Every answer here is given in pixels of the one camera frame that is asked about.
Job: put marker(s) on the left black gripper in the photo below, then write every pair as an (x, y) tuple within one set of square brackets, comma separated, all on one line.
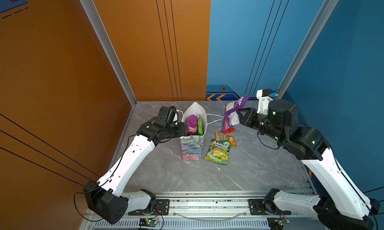
[(180, 125)]

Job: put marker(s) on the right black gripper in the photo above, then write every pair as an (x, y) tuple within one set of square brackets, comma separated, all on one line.
[(247, 119)]

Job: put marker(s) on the purple white snack bag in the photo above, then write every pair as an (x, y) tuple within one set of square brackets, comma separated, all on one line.
[(230, 116)]

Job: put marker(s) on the magenta grape candy bag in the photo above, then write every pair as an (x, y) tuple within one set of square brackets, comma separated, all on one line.
[(192, 126)]

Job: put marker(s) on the floral white paper bag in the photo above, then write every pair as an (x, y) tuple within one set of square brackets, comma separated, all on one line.
[(192, 146)]

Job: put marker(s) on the green Lays chips bag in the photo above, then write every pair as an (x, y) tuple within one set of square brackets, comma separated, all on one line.
[(200, 126)]

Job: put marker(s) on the orange cracker snack packet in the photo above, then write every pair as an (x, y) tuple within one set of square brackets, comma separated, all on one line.
[(221, 136)]

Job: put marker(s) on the yellow green candy bag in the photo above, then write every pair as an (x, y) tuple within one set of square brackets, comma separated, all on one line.
[(219, 152)]

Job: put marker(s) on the small red snack packet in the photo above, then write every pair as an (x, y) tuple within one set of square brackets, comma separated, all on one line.
[(229, 130)]

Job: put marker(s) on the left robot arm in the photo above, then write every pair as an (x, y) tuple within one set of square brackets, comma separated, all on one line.
[(105, 196)]

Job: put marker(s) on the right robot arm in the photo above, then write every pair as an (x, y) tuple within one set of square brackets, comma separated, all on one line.
[(344, 207)]

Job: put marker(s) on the small orange candy packet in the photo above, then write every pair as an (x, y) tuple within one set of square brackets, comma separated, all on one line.
[(231, 140)]

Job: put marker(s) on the left green circuit board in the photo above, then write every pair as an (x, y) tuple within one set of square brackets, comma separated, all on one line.
[(148, 223)]

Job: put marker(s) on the green circuit board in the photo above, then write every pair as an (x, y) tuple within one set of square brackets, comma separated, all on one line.
[(148, 223), (282, 222)]

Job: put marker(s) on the right green circuit board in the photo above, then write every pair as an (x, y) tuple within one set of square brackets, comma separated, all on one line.
[(282, 222)]

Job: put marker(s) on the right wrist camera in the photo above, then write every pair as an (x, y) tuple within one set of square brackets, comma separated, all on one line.
[(265, 97)]

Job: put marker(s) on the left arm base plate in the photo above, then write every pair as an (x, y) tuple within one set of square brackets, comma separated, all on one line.
[(162, 206)]

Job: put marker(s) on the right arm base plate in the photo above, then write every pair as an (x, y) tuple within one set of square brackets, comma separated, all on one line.
[(260, 207)]

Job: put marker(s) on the aluminium front rail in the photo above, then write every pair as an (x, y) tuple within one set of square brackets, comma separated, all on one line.
[(209, 210)]

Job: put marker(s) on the right aluminium frame post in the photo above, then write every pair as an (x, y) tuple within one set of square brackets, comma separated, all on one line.
[(315, 29)]

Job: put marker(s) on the aluminium frame post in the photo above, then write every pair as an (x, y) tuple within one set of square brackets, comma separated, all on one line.
[(315, 29), (101, 32)]

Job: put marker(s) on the left aluminium frame post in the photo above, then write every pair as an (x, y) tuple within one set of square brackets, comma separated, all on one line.
[(101, 32)]

